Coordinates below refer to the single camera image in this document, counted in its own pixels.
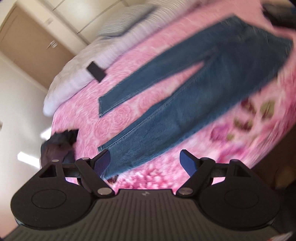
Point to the blue denim jeans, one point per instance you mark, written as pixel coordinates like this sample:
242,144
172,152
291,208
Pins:
185,104

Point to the dark purple garment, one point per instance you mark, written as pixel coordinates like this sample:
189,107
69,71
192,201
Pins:
53,153

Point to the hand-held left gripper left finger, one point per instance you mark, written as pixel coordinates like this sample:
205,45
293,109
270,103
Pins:
101,163

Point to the grey striped quilt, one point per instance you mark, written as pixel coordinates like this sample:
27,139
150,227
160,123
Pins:
69,81

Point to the pink rose blanket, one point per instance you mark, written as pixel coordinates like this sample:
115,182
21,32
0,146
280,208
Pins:
76,111

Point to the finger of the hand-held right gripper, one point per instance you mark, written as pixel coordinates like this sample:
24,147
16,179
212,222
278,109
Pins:
281,15

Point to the cream wardrobe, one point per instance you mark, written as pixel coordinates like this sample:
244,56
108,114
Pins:
87,18

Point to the black phone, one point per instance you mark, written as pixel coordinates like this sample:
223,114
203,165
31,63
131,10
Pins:
97,71

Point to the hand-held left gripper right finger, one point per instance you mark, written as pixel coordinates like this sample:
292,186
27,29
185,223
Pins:
188,162

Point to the brown wooden door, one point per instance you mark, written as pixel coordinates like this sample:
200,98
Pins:
27,41

